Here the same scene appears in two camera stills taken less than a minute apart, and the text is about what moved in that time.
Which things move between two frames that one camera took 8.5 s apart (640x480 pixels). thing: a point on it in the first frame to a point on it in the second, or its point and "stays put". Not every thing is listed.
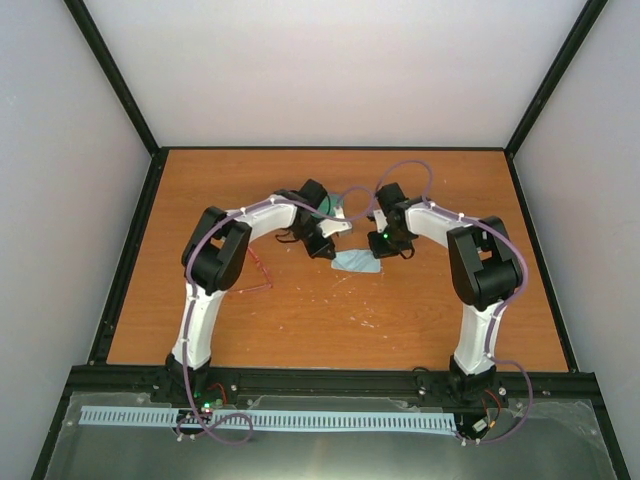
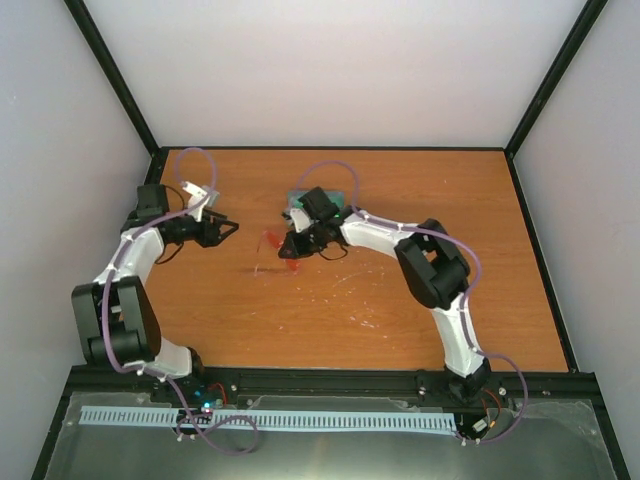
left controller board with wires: (210, 396) stays put
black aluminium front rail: (326, 387) stays put
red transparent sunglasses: (254, 276) to (292, 266)
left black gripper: (315, 250) to (209, 231)
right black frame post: (583, 24) stays put
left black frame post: (113, 67) stays put
